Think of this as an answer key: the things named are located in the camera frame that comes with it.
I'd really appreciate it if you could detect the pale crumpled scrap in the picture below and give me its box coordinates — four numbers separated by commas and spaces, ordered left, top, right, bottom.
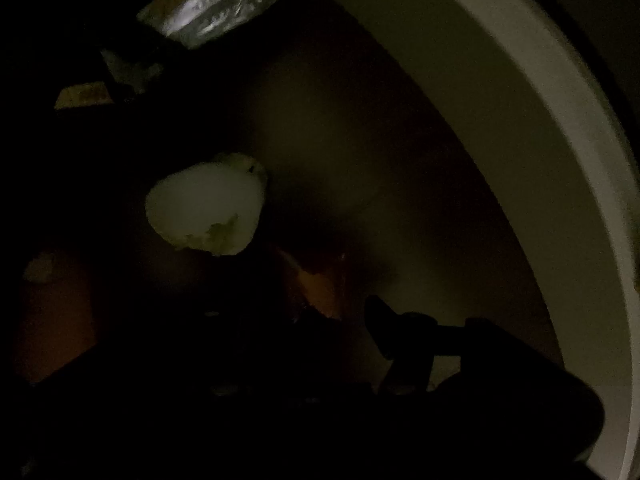
101, 49, 164, 95

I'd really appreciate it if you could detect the silver foil wrapper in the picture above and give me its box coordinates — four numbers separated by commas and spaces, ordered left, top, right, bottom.
137, 0, 304, 51

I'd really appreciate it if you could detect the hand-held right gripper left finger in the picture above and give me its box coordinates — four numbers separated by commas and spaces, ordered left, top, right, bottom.
101, 296, 261, 404

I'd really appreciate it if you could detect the orange wrapper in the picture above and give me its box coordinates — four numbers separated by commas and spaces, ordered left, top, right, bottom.
54, 82, 114, 110

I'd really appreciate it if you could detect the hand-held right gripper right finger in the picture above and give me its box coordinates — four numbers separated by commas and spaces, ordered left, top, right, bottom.
363, 295, 527, 404

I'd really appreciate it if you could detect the orange scrap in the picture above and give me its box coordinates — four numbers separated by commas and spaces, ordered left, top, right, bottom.
281, 247, 349, 322

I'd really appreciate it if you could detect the small pale scrap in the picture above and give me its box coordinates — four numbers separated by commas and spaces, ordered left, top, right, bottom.
23, 252, 57, 284

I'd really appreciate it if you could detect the white tissue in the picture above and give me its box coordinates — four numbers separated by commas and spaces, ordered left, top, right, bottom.
145, 152, 269, 258

